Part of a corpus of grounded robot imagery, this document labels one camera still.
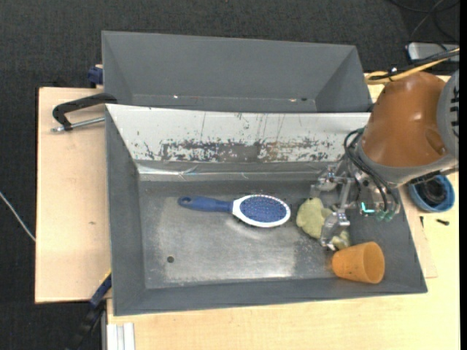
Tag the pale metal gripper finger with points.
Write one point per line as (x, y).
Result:
(326, 184)
(333, 228)

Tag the yellow-green soft toy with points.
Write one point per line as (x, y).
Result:
(310, 215)

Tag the orange plastic cup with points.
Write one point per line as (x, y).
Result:
(361, 263)

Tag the blue and white hairbrush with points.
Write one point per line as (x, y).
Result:
(261, 210)

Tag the blue round tape roll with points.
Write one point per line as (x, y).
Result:
(447, 195)

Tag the small black screw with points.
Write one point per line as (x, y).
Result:
(444, 222)

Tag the grey metal bin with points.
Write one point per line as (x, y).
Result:
(226, 253)

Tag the pale wood board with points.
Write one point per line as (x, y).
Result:
(69, 195)

